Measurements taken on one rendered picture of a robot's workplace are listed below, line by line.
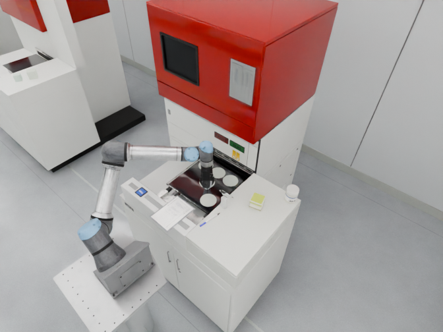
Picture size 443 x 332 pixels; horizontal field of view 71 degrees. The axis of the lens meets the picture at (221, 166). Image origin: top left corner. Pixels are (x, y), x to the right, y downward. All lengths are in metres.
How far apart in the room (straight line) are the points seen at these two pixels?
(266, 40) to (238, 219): 0.93
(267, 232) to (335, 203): 1.64
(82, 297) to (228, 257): 0.75
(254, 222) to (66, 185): 2.28
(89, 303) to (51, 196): 1.87
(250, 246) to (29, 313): 1.81
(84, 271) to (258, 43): 1.44
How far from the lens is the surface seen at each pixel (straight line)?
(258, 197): 1.76
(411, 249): 3.24
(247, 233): 1.70
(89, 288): 1.82
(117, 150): 1.58
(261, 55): 1.50
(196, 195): 1.94
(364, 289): 2.85
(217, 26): 1.63
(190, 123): 2.19
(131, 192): 1.93
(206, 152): 1.70
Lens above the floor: 2.38
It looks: 45 degrees down
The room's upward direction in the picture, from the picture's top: 2 degrees clockwise
